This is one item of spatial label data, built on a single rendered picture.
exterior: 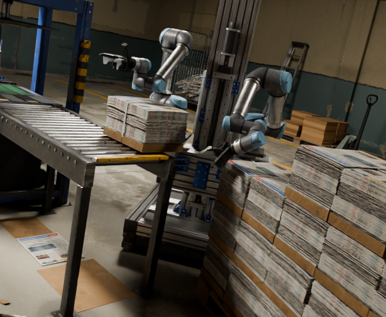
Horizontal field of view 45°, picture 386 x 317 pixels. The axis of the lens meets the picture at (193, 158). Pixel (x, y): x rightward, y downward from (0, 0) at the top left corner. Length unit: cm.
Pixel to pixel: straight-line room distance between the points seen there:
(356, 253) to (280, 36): 903
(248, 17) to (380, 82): 638
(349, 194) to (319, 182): 17
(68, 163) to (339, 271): 128
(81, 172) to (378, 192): 125
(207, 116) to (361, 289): 169
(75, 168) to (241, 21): 151
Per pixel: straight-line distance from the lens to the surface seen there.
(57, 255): 303
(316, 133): 860
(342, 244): 182
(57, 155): 235
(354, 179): 177
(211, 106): 307
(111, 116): 265
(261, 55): 1081
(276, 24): 1071
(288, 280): 206
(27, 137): 263
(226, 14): 314
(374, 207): 170
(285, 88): 262
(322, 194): 189
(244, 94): 253
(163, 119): 247
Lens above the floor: 138
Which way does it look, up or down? 13 degrees down
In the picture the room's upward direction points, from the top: 11 degrees clockwise
